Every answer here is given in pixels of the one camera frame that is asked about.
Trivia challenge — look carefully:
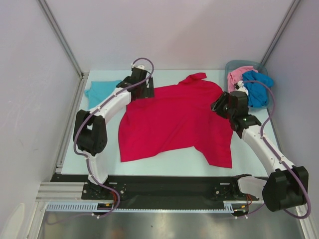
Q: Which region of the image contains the red t-shirt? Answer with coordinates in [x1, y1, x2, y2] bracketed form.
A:
[118, 72, 233, 168]

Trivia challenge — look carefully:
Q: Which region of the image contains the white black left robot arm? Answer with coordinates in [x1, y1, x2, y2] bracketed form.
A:
[73, 65, 154, 199]

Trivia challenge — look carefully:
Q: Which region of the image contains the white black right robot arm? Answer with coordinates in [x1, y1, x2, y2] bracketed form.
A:
[211, 91, 312, 218]

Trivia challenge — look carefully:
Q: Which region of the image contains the dark blue t-shirt in basket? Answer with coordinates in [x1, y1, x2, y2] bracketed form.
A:
[242, 71, 274, 108]

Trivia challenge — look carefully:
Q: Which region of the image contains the pink t-shirt in basket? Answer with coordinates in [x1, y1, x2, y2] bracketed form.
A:
[227, 66, 258, 92]

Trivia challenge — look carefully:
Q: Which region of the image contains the grey plastic laundry basket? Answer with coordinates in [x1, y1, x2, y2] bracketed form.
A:
[225, 60, 275, 109]

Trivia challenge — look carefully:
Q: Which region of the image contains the folded light blue t-shirt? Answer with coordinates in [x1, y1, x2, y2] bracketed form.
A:
[84, 80, 121, 110]

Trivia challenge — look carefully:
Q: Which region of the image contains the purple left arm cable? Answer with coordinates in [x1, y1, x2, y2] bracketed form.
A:
[47, 57, 155, 226]

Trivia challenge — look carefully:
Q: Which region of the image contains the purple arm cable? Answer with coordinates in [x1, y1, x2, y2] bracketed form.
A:
[47, 57, 155, 226]
[234, 80, 312, 220]

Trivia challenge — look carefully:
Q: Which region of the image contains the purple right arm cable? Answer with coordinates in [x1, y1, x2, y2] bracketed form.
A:
[234, 80, 312, 220]

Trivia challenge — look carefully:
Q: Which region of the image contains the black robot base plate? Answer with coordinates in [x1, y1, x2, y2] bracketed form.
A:
[50, 174, 259, 201]

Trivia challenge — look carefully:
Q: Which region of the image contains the light blue cable duct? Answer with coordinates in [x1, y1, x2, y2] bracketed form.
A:
[46, 201, 247, 213]

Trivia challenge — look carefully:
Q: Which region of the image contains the aluminium frame post right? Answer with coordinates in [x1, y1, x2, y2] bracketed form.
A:
[260, 0, 303, 65]

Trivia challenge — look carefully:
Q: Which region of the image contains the aluminium frame post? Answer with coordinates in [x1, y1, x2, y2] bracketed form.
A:
[260, 0, 303, 65]
[36, 0, 84, 79]

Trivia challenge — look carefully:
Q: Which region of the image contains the aluminium frame post left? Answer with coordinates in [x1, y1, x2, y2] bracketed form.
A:
[36, 0, 84, 79]

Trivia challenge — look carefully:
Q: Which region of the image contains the aluminium frame rail front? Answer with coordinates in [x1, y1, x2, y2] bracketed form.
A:
[36, 181, 87, 203]

